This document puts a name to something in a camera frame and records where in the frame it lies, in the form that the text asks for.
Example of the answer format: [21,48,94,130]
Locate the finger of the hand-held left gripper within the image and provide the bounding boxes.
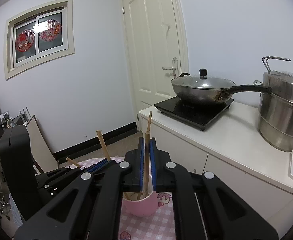
[36,165,88,198]
[85,158,117,178]

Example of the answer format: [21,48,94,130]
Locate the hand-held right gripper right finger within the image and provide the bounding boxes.
[149,138,279,240]

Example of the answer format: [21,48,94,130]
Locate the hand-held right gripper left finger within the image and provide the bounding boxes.
[13,137,145,240]

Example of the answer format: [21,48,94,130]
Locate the single wooden chopstick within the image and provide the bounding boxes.
[146,111,153,133]
[66,157,82,168]
[137,132,152,201]
[96,130,112,161]

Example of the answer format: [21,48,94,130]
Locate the pink cup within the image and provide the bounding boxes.
[122,189,159,218]

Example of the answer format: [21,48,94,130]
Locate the wooden side cabinet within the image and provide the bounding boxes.
[24,115,59,173]

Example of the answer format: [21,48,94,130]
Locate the metal rods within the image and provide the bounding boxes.
[20,107,32,123]

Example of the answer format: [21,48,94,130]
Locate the white ribbed panel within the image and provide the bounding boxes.
[10,194,26,228]

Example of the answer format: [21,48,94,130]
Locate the black induction cooktop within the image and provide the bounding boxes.
[154,97,234,131]

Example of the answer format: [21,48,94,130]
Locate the white kitchen cabinet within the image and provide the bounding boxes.
[139,102,293,240]

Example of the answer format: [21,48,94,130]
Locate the glass wok lid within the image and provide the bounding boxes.
[173,68,236,89]

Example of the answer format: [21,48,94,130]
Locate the red round window decoration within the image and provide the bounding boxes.
[39,18,61,42]
[16,29,36,53]

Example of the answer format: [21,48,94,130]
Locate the white panel door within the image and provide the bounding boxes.
[121,0,190,132]

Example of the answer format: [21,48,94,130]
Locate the white framed window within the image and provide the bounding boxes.
[4,0,75,81]

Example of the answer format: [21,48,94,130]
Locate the steel steamer pot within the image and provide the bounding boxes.
[253,70,293,152]

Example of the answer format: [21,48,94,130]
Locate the metal wire stand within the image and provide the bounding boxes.
[0,192,12,221]

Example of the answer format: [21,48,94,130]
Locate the steel wok with black handle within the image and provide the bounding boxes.
[171,73,272,106]

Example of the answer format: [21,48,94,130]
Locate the metal door handle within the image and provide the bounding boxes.
[162,57,179,78]

